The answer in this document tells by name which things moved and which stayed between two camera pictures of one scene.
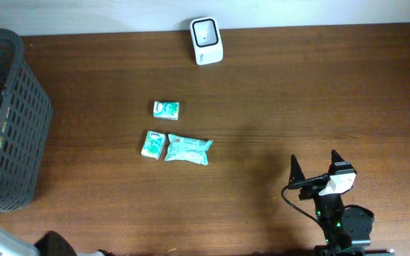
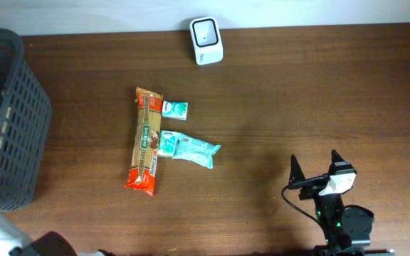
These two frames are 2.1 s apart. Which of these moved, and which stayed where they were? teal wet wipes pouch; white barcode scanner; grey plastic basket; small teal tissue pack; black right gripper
Moved: teal wet wipes pouch; small teal tissue pack
Stayed: black right gripper; grey plastic basket; white barcode scanner
